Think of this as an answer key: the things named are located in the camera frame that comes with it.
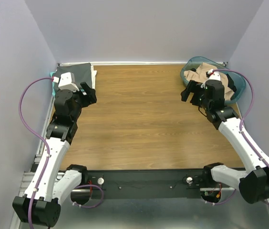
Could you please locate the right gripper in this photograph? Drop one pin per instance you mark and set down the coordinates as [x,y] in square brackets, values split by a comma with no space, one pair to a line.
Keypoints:
[194,94]

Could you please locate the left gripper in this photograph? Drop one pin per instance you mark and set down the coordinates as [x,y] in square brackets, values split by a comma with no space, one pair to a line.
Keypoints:
[86,96]

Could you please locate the beige t shirt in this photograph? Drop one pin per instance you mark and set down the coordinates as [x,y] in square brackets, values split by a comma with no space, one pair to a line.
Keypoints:
[204,66]

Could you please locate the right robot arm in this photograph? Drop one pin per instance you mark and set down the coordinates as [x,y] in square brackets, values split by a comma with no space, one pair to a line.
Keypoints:
[253,182]

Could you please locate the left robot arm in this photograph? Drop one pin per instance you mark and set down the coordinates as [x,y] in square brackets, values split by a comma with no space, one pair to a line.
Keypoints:
[42,200]

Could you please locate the folded grey t shirt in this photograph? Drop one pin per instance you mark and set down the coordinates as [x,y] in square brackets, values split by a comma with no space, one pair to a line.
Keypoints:
[82,73]

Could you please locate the teal plastic basket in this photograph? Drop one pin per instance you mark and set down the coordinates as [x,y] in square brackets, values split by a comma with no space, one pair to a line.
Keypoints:
[239,81]

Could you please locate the black t shirt in basket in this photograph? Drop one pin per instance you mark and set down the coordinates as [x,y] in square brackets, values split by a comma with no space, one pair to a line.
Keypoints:
[201,76]

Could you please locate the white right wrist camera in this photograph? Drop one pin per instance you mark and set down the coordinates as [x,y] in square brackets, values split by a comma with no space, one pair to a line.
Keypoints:
[211,75]

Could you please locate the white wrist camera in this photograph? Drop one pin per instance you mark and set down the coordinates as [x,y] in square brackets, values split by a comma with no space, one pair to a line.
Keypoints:
[211,75]
[66,82]

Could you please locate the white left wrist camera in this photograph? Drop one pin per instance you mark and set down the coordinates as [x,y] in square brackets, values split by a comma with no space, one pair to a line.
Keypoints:
[66,82]

